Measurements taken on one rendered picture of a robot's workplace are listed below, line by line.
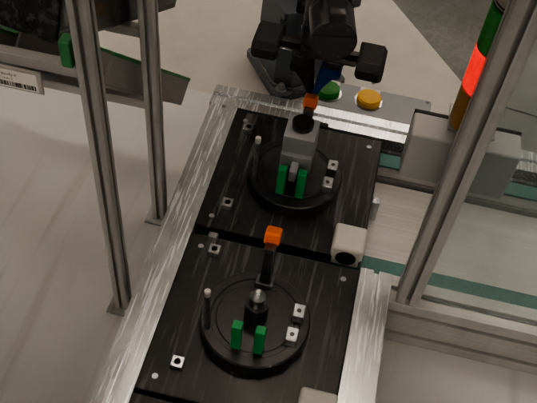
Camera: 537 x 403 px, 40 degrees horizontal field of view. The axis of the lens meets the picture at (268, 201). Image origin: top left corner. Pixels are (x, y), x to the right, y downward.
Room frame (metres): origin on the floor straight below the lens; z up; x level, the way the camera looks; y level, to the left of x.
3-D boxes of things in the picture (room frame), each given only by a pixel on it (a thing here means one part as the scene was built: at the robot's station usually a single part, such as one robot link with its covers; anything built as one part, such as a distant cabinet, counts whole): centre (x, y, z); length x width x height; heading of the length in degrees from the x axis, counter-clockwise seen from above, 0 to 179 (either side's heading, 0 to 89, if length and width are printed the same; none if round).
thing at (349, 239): (0.62, -0.12, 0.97); 0.05 x 0.05 x 0.04; 83
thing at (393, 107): (0.93, -0.15, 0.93); 0.21 x 0.07 x 0.06; 83
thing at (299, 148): (0.72, -0.03, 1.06); 0.08 x 0.04 x 0.07; 173
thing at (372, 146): (0.73, -0.03, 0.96); 0.24 x 0.24 x 0.02; 83
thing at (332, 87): (0.94, -0.08, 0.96); 0.04 x 0.04 x 0.02
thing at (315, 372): (0.48, 0.00, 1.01); 0.24 x 0.24 x 0.13; 83
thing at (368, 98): (0.93, -0.15, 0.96); 0.04 x 0.04 x 0.02
